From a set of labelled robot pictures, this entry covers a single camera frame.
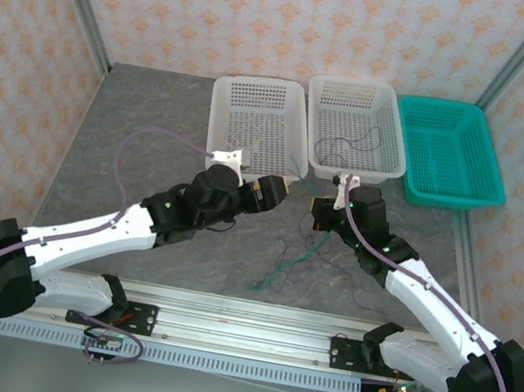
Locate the teal perforated plastic basket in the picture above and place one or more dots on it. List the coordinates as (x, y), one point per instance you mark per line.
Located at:
(447, 152)

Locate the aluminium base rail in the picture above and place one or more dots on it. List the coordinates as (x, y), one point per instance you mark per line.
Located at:
(244, 325)

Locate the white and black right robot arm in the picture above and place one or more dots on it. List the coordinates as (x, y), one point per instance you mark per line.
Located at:
(431, 302)

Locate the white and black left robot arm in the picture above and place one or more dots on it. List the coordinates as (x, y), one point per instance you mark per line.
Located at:
(82, 235)

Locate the white perforated plastic basket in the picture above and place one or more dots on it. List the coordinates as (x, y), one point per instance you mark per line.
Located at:
(263, 105)
(360, 101)

